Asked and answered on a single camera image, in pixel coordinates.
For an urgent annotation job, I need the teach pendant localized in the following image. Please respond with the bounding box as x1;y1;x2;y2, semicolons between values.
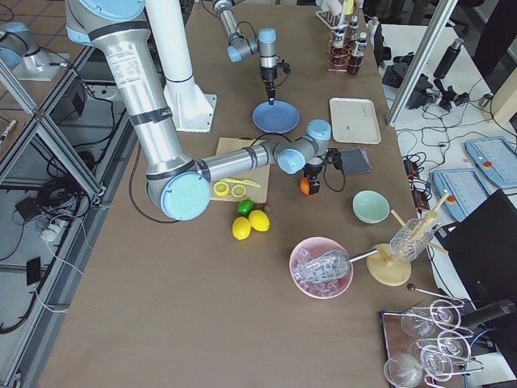
431;168;492;221
464;137;516;189

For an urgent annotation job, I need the yellow plastic knife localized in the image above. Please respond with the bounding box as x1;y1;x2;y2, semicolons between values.
221;178;262;188

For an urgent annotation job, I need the wire glass rack tray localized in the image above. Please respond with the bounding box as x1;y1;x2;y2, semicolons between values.
383;283;485;387

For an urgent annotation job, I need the grey folded cloth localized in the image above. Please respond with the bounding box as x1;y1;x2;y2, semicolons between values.
339;147;372;175

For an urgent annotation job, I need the black power strip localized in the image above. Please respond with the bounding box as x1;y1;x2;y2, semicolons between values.
403;157;432;211

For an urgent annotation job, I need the metal ice scoop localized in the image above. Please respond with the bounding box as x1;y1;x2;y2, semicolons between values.
319;248;378;281

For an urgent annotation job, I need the cream rabbit tray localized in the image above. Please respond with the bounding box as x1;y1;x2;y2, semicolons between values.
330;97;381;145

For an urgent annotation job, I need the green lime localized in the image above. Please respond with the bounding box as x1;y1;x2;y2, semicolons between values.
237;199;254;217

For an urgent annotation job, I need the wooden cup stand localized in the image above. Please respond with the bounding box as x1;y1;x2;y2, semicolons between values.
366;192;448;286

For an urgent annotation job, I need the near teach pendant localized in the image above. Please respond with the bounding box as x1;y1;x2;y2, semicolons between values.
431;168;492;221

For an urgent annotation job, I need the tea bottle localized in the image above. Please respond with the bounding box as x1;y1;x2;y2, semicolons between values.
347;32;368;74
347;15;359;46
330;24;346;69

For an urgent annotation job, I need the orange fruit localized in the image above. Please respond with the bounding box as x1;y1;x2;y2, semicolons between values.
299;177;310;196

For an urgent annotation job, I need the black water bottle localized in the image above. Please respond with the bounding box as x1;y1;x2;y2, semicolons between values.
433;38;464;80

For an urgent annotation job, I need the wooden cutting board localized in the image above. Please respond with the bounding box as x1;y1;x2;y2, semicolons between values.
211;137;270;204

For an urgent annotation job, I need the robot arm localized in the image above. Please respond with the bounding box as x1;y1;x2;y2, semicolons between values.
65;1;330;221
200;0;291;106

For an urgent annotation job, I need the yellow lemon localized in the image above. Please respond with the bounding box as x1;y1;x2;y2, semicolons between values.
248;209;271;232
232;217;251;241

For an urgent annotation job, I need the pink ice bowl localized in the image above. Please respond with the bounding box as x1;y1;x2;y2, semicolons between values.
289;237;354;299

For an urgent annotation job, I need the blue plate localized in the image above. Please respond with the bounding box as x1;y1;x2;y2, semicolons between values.
252;100;300;134

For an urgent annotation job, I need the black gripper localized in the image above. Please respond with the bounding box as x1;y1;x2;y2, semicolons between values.
303;148;343;195
260;60;291;106

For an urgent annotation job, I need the left back tea bottle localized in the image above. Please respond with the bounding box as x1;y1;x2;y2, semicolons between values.
347;15;359;46

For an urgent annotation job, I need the upper lemon slice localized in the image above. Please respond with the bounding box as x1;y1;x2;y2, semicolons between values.
231;183;246;198

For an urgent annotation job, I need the copper wire bottle rack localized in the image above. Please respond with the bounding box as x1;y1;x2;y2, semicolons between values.
327;15;367;74

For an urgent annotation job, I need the right back tea bottle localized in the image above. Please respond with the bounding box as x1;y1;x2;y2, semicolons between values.
330;24;346;69

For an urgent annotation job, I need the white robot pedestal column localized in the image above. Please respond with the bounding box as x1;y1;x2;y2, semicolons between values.
145;0;216;133

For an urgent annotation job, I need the lower yellow lemon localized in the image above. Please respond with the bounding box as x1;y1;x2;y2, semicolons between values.
232;217;251;241

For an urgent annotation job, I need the clear glass on stand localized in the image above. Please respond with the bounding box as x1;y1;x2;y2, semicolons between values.
389;218;434;262

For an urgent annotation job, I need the lower lemon half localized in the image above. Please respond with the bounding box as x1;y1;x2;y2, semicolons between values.
212;181;230;197

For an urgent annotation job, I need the mint green bowl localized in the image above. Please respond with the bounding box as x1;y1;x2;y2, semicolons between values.
352;190;390;224

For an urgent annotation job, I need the upper yellow lemon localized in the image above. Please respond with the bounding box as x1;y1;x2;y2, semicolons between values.
248;209;271;232

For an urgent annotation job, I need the front tea bottle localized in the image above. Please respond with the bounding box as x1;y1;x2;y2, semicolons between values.
347;32;368;74

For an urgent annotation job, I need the far teach pendant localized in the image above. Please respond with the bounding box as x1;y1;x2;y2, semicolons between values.
464;137;516;189

